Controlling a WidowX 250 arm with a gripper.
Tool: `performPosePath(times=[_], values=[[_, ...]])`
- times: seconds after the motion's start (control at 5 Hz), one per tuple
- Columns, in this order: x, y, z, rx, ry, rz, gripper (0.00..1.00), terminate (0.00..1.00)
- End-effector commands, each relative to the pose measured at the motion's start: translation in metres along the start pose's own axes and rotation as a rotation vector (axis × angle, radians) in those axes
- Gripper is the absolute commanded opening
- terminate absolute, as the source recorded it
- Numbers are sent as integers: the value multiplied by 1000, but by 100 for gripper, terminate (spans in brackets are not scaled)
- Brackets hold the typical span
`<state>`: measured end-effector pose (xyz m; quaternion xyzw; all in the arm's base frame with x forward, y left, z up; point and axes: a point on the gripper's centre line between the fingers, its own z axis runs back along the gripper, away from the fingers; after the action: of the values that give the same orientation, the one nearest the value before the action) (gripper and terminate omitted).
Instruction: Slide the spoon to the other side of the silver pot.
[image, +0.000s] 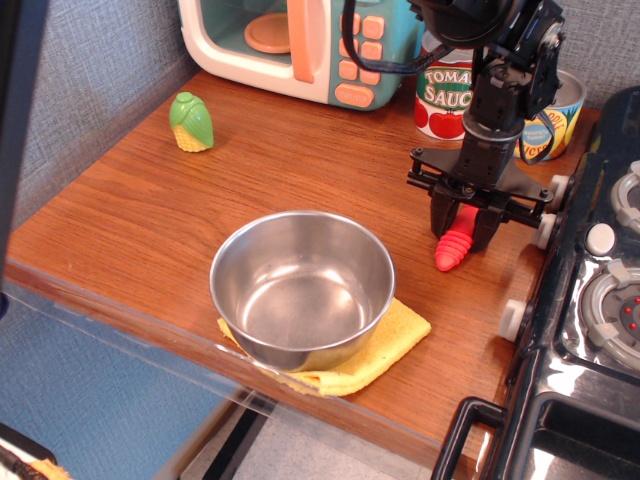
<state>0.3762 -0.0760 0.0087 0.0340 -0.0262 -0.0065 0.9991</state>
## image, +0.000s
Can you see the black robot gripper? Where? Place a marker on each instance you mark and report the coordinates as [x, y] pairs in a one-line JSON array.
[[481, 173]]

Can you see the red-handled metal spoon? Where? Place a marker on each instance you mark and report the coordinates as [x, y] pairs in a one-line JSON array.
[[454, 245]]

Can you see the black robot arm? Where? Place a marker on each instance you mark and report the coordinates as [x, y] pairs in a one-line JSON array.
[[515, 46]]

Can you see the silver metal pot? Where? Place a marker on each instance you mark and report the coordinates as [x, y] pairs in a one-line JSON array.
[[302, 290]]

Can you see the white stove knob middle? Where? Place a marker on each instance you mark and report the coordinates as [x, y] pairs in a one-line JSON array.
[[541, 237]]

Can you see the white stove knob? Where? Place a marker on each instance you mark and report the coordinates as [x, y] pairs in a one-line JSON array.
[[541, 237], [558, 187], [511, 319]]

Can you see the white stove knob upper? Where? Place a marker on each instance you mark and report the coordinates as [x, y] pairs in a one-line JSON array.
[[558, 187]]

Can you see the white stove knob lower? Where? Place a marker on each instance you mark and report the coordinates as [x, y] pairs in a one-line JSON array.
[[511, 319]]

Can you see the tomato sauce can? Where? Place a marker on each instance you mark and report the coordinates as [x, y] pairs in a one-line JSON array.
[[443, 94]]

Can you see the yellow folded cloth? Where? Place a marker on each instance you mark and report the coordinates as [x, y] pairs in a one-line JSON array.
[[398, 332]]

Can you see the pineapple slices can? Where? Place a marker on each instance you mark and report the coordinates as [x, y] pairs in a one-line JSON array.
[[563, 113]]

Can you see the black toy stove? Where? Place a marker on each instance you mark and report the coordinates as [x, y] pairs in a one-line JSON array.
[[572, 405]]

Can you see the teal toy microwave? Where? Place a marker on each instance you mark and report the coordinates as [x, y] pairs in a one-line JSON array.
[[294, 48]]

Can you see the green yellow toy corn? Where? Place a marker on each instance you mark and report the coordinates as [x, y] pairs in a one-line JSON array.
[[191, 123]]

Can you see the orange object at corner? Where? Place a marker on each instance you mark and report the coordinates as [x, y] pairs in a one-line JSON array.
[[50, 470]]

